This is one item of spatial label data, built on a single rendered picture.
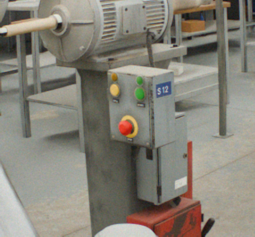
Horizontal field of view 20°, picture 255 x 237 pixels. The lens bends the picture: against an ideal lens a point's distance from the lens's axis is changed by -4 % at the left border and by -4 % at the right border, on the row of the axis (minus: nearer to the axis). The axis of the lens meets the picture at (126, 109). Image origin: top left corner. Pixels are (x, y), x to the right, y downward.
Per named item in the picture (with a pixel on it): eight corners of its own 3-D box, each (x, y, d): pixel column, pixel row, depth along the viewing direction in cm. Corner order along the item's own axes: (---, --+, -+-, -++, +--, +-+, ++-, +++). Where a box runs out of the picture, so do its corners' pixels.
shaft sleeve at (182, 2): (188, 8, 260) (188, -8, 258) (201, 8, 256) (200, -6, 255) (156, 12, 247) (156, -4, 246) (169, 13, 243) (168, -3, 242)
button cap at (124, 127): (127, 131, 202) (126, 117, 201) (138, 133, 199) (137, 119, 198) (117, 134, 199) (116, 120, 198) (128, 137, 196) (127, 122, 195)
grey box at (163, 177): (165, 187, 242) (160, 23, 229) (190, 192, 235) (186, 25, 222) (135, 200, 232) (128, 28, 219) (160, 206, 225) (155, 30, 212)
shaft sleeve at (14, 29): (48, 27, 210) (48, 17, 210) (56, 28, 208) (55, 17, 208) (1, 37, 198) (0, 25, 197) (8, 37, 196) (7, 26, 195)
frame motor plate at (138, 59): (132, 48, 254) (132, 38, 253) (187, 54, 238) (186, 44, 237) (55, 66, 229) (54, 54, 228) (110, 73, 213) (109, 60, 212)
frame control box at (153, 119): (152, 138, 228) (149, 55, 221) (207, 149, 213) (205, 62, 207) (95, 158, 210) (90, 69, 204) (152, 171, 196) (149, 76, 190)
